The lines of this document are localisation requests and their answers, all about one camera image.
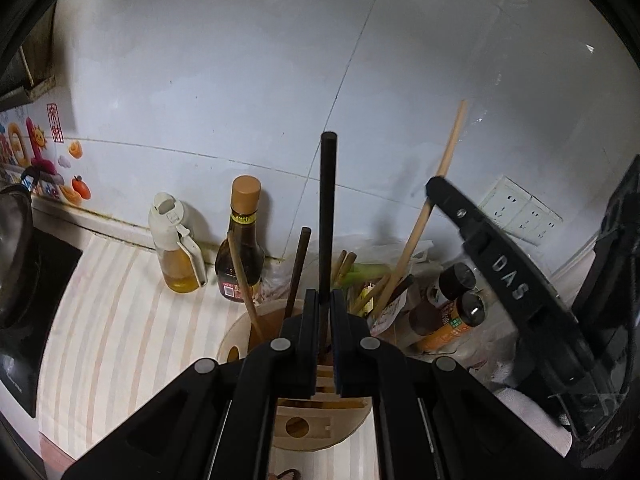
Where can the colourful wall stickers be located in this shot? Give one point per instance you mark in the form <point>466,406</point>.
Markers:
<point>30,155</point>

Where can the black pot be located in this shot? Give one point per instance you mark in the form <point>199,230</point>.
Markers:
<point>12,260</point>

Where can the range hood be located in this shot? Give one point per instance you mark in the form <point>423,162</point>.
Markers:
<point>20,75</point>

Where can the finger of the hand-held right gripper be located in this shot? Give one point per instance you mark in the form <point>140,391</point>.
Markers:
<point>505,270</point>

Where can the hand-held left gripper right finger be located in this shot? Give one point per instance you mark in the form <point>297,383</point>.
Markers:
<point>337,320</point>

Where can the white cloth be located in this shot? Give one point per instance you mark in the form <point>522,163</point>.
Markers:
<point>530,420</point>

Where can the dark cap spice jar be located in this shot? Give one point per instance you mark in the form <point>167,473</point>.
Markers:
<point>450,280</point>

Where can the orange label spice jar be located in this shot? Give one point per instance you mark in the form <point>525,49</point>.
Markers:
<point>445,332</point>

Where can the green onion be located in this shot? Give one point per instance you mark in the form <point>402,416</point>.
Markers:
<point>367,272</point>

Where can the black chopstick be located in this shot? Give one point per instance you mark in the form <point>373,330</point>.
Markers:
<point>328,200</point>

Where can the dark brown chopstick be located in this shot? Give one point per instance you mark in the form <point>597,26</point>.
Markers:
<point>299,260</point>
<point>397,290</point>

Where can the dark cooktop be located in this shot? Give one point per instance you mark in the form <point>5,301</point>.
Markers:
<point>30,310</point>

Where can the round wooden utensil holder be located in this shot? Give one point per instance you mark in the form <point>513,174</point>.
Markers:
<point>235,332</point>

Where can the dark soy sauce bottle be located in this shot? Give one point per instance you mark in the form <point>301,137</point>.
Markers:
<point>240,255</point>

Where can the white wall socket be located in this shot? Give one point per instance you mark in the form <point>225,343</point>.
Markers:
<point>522,210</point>

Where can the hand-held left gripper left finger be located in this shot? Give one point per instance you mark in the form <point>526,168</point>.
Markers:
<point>311,312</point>

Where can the striped cat print mat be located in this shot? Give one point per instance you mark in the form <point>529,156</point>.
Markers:
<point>125,335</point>

